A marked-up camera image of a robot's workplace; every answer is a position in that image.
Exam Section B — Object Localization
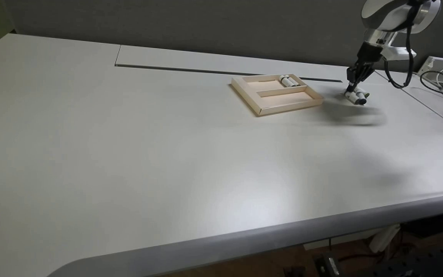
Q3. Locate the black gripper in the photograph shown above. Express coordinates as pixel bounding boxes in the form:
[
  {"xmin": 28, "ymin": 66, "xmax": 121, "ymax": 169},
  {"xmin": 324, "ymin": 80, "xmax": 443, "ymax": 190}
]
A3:
[{"xmin": 345, "ymin": 41, "xmax": 387, "ymax": 95}]

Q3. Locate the light wooden compartment tray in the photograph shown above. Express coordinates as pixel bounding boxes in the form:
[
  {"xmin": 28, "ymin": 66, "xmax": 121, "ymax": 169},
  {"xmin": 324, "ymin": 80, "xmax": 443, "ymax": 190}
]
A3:
[{"xmin": 230, "ymin": 72, "xmax": 325, "ymax": 118}]

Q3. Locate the white power strip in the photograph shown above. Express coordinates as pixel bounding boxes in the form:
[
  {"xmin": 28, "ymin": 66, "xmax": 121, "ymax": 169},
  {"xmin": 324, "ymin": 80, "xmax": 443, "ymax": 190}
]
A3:
[{"xmin": 368, "ymin": 223, "xmax": 404, "ymax": 253}]

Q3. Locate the dark grey partition panel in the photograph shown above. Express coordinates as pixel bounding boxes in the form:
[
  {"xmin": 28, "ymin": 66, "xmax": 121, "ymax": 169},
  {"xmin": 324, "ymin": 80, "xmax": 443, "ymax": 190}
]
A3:
[{"xmin": 4, "ymin": 0, "xmax": 382, "ymax": 67}]

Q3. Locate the small dark floor device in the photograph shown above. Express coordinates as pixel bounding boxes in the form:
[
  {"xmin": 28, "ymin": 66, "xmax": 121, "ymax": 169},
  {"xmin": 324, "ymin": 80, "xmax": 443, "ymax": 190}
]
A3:
[{"xmin": 314, "ymin": 252, "xmax": 342, "ymax": 277}]

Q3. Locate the black perforated breadboard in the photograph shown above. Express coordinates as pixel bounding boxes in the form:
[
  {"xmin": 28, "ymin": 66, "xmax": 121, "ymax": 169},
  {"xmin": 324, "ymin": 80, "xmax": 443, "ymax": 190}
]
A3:
[{"xmin": 373, "ymin": 238, "xmax": 443, "ymax": 277}]

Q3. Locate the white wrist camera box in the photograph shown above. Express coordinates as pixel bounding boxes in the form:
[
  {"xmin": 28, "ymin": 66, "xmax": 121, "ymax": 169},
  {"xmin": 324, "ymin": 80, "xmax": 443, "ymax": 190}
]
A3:
[{"xmin": 384, "ymin": 29, "xmax": 419, "ymax": 61}]

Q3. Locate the grey table cable flap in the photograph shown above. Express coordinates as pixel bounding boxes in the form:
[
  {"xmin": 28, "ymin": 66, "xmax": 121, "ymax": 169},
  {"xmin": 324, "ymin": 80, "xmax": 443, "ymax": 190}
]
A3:
[{"xmin": 114, "ymin": 43, "xmax": 351, "ymax": 84}]

